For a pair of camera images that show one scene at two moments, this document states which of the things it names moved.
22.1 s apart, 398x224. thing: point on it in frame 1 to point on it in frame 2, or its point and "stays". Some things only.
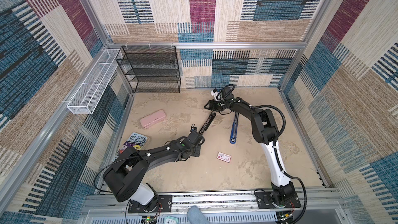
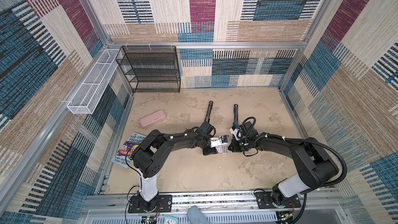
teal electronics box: x=171 y=220 stays
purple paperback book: x=137 y=140 stays
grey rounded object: x=195 y=215 stays
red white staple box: x=224 y=157 to x=222 y=149
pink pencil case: x=155 y=117 stays
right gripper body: x=217 y=106 to x=241 y=145
